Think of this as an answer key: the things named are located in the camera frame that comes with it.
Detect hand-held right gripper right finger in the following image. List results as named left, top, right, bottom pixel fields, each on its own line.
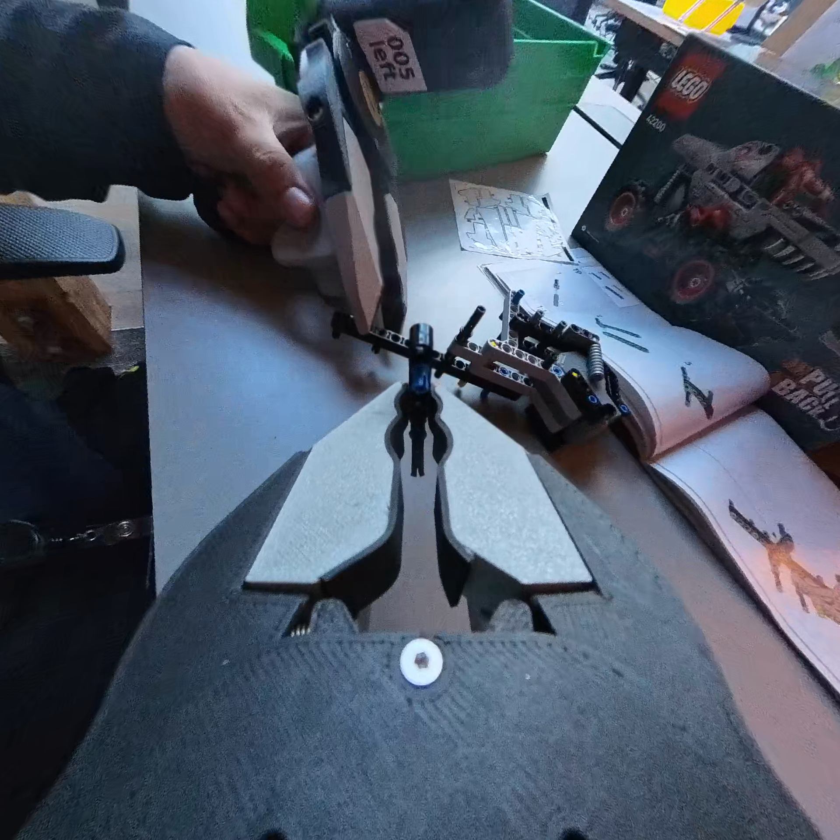
left=430, top=384, right=595, bottom=609

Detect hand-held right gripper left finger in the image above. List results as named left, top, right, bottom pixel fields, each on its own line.
left=244, top=382, right=404, bottom=616

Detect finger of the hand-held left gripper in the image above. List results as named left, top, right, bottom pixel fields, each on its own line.
left=271, top=126, right=409, bottom=336

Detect black lego axle pin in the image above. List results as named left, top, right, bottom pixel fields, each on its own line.
left=406, top=323, right=438, bottom=478

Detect grey and black lego assembly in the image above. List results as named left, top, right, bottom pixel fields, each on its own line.
left=331, top=289, right=634, bottom=455

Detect person's left forearm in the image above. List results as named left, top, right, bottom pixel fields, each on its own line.
left=0, top=0, right=198, bottom=202

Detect open lego instruction booklet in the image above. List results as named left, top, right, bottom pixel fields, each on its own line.
left=481, top=248, right=840, bottom=698

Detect dark lego set box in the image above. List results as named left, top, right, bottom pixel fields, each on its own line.
left=570, top=33, right=840, bottom=455

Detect person's left hand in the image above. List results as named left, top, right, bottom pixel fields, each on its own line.
left=161, top=46, right=320, bottom=248

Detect green plastic bin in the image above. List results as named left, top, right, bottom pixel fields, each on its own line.
left=246, top=0, right=614, bottom=183

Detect white sticker sheet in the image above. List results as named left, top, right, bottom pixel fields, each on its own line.
left=449, top=178, right=576, bottom=265

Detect yellow plastic bin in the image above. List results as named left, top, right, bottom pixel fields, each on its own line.
left=661, top=0, right=747, bottom=35

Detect person's dark trousers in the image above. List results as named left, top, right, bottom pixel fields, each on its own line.
left=0, top=367, right=158, bottom=840

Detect black chair armrest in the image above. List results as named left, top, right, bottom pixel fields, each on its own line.
left=0, top=203, right=126, bottom=281

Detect background wooden table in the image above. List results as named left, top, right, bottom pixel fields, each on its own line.
left=602, top=0, right=828, bottom=72

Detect metal key chain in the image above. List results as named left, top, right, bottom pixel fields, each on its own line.
left=0, top=517, right=153, bottom=564

